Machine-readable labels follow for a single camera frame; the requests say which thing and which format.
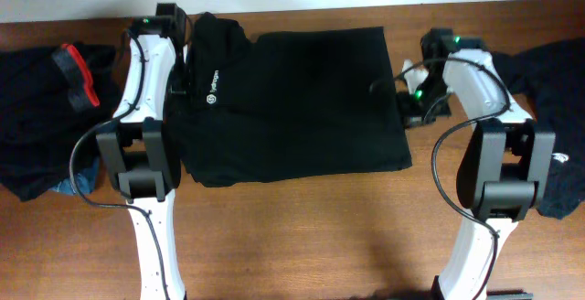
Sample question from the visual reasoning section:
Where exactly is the crumpled black clothes pile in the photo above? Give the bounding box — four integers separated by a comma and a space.
492, 37, 584, 220

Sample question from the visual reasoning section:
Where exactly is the folded black clothes stack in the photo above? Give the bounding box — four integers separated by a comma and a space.
1, 42, 121, 201

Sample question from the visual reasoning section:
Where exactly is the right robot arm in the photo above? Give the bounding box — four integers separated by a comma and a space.
398, 28, 556, 299

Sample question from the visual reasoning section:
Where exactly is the blue denim garment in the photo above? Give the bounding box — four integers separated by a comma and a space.
49, 158, 100, 196

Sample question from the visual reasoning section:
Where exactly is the black t-shirt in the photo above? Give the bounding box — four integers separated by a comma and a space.
165, 13, 412, 188

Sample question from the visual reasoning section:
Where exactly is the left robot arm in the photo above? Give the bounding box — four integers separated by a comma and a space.
96, 3, 187, 299

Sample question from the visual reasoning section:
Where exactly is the black garment red waistband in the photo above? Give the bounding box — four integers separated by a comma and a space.
51, 44, 101, 113

